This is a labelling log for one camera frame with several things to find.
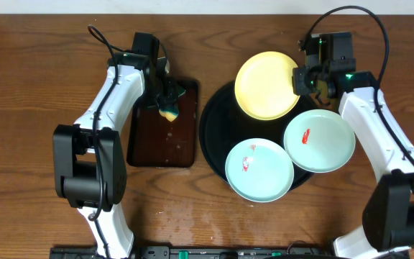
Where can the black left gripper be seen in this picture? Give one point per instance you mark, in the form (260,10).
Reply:
(169,95)

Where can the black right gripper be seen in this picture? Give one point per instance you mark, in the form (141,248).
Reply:
(300,86)

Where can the green yellow sponge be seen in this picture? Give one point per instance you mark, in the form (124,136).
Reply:
(171,109)

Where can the yellow plate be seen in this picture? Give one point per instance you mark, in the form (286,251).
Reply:
(263,86)

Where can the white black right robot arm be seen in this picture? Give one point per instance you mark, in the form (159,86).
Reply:
(388,218)

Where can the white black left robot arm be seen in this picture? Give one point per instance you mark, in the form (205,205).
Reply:
(90,171)

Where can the black rectangular tray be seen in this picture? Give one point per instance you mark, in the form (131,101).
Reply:
(154,141)

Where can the black round tray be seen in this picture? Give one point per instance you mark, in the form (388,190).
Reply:
(223,125)

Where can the light green plate right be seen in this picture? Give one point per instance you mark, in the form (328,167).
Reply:
(319,141)

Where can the light blue plate front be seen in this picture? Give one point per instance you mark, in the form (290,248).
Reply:
(259,170)

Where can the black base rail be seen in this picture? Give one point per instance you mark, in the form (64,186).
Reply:
(163,252)

